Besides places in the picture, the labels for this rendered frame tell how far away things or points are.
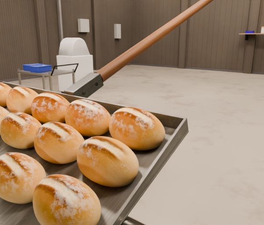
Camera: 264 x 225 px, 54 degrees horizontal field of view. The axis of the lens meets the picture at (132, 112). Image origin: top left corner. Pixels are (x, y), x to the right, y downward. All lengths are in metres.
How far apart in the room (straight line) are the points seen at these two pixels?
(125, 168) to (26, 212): 0.14
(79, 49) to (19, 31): 3.40
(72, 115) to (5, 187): 0.15
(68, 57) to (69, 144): 6.04
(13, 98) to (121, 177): 0.35
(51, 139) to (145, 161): 0.14
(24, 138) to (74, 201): 0.21
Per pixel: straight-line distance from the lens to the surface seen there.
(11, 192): 0.38
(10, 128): 0.49
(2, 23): 9.25
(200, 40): 12.01
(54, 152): 0.41
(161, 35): 0.82
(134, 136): 0.38
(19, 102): 0.60
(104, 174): 0.34
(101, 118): 0.43
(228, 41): 11.61
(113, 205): 0.34
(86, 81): 0.59
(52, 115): 0.51
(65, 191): 0.31
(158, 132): 0.38
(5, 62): 9.23
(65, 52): 6.58
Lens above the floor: 1.38
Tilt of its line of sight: 16 degrees down
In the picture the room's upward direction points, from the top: straight up
